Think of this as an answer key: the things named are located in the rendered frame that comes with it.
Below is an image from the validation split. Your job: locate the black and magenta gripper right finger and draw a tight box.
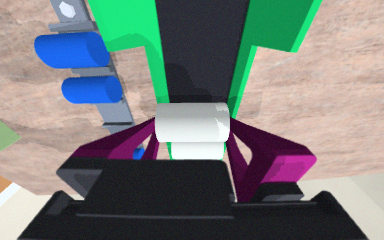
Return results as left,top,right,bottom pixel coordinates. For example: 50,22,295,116
225,117,317,202

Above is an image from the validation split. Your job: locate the blue cylinder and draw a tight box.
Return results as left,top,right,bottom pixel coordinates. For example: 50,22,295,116
133,148,145,159
34,32,110,69
61,76,122,104

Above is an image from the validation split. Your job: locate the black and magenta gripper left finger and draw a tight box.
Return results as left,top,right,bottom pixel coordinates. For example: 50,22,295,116
70,117,160,159

